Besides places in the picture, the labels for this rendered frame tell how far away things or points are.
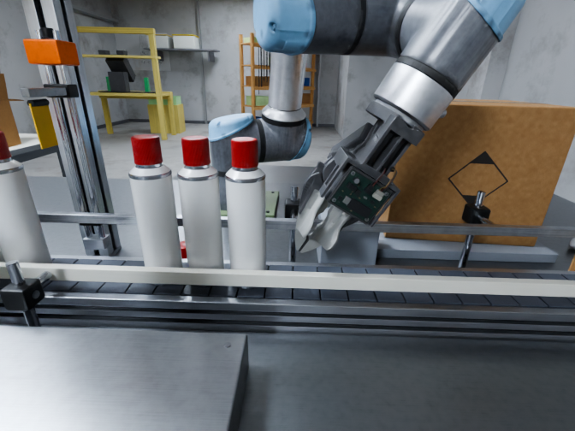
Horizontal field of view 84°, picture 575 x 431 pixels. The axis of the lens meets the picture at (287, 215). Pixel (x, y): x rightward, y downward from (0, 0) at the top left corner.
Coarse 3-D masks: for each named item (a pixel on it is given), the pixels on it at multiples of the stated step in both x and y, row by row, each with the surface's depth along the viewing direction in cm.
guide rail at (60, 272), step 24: (0, 264) 43; (24, 264) 43; (48, 264) 44; (72, 264) 44; (312, 288) 43; (336, 288) 43; (360, 288) 43; (384, 288) 43; (408, 288) 43; (432, 288) 43; (456, 288) 42; (480, 288) 42; (504, 288) 42; (528, 288) 42; (552, 288) 42
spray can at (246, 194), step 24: (240, 144) 38; (240, 168) 39; (240, 192) 39; (264, 192) 42; (240, 216) 41; (264, 216) 43; (240, 240) 42; (264, 240) 44; (240, 264) 44; (264, 264) 46; (240, 288) 45
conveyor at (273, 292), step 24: (96, 264) 50; (120, 264) 50; (144, 264) 51; (0, 288) 44; (48, 288) 44; (72, 288) 44; (96, 288) 45; (120, 288) 45; (144, 288) 45; (168, 288) 45; (192, 288) 45; (216, 288) 45; (264, 288) 46; (288, 288) 46
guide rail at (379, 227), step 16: (128, 224) 48; (224, 224) 48; (272, 224) 47; (288, 224) 47; (352, 224) 47; (384, 224) 47; (400, 224) 47; (416, 224) 47; (432, 224) 47; (448, 224) 47; (464, 224) 47; (480, 224) 47; (496, 224) 48
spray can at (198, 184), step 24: (192, 144) 38; (192, 168) 40; (192, 192) 40; (216, 192) 42; (192, 216) 41; (216, 216) 43; (192, 240) 43; (216, 240) 44; (192, 264) 44; (216, 264) 45
